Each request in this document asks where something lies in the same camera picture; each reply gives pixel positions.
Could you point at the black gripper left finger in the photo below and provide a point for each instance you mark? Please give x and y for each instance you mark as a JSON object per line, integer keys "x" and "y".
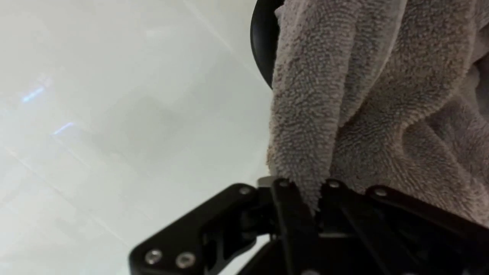
{"x": 168, "y": 250}

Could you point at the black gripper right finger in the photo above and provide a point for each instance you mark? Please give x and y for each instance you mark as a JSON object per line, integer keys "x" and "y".
{"x": 397, "y": 235}

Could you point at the grey terry towel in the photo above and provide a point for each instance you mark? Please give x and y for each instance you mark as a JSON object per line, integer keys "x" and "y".
{"x": 367, "y": 92}

